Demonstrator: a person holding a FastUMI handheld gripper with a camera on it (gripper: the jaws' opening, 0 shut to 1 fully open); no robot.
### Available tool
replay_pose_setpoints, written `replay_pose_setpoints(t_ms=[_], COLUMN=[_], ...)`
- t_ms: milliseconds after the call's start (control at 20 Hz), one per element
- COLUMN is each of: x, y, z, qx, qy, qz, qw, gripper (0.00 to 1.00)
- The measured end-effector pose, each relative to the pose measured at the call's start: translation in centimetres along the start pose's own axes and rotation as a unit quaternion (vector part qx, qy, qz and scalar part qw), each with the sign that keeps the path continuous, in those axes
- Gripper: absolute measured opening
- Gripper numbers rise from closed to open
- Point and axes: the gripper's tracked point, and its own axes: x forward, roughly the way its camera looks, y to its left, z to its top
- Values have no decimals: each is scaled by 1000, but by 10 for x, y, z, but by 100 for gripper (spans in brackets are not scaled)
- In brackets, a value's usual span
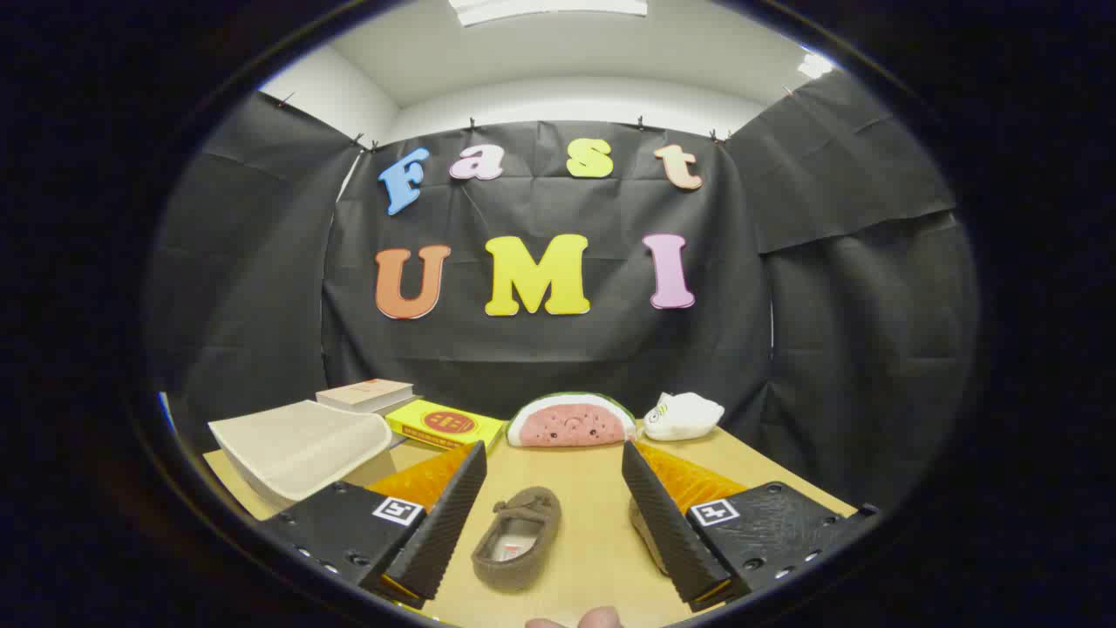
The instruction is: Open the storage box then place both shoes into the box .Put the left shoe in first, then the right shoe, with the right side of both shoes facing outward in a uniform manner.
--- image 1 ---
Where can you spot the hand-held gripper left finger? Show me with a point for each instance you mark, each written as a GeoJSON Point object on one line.
{"type": "Point", "coordinates": [445, 532]}

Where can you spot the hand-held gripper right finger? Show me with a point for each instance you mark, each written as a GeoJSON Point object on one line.
{"type": "Point", "coordinates": [667, 532]}

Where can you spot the brown fuzzy shoe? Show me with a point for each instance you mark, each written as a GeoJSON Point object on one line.
{"type": "Point", "coordinates": [639, 528]}
{"type": "Point", "coordinates": [501, 567]}

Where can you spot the beige fabric storage box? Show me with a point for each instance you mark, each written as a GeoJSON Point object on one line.
{"type": "Point", "coordinates": [296, 449]}

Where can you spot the yellow book with red circle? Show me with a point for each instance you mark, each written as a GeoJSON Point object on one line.
{"type": "Point", "coordinates": [410, 423]}

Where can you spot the white plush toy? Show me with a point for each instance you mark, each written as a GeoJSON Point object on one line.
{"type": "Point", "coordinates": [684, 417]}

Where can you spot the grey book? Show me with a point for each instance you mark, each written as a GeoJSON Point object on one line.
{"type": "Point", "coordinates": [403, 406]}

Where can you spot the watermelon slice plush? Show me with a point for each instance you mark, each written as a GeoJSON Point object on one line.
{"type": "Point", "coordinates": [567, 423]}

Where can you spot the beige book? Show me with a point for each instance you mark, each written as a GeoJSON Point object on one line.
{"type": "Point", "coordinates": [362, 392]}

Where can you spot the black backdrop cloth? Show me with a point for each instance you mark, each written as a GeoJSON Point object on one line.
{"type": "Point", "coordinates": [540, 366]}

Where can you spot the long ceiling light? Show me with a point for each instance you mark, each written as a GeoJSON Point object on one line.
{"type": "Point", "coordinates": [549, 9]}

